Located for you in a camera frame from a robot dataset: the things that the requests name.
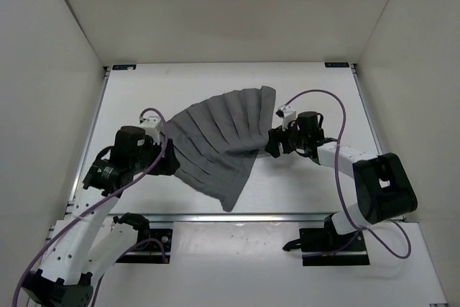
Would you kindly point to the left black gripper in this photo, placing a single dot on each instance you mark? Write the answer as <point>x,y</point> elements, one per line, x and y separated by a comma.
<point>168,160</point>

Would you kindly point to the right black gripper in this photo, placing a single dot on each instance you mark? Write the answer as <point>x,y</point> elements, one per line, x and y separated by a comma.
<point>277,136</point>

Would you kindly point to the grey pleated skirt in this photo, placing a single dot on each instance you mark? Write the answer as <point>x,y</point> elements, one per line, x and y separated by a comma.
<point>217,141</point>

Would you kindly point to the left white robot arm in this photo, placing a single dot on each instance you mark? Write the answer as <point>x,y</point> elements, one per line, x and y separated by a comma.
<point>68,270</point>

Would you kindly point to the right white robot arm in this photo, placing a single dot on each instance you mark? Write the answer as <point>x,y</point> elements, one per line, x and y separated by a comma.
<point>383,189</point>

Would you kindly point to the right blue corner label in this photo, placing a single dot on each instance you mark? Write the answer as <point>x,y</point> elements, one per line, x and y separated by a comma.
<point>336,65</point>

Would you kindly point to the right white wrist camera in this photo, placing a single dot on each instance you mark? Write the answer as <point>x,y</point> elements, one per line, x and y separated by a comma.
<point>287,114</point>

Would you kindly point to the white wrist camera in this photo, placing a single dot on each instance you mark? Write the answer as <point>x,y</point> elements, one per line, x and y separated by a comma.
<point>152,125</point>
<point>287,114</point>

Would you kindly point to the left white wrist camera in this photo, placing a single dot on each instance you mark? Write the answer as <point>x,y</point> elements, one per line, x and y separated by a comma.
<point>152,125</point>

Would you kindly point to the aluminium front table rail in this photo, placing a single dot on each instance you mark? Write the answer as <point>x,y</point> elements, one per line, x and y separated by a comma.
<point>237,218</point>

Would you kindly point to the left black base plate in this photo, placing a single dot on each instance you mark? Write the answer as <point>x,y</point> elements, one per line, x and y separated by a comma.
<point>155,247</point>

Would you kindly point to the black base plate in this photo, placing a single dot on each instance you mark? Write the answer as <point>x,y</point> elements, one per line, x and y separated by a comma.
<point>320,249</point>
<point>155,247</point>

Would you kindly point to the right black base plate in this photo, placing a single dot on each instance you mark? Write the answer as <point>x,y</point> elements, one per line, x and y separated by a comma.
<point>320,249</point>

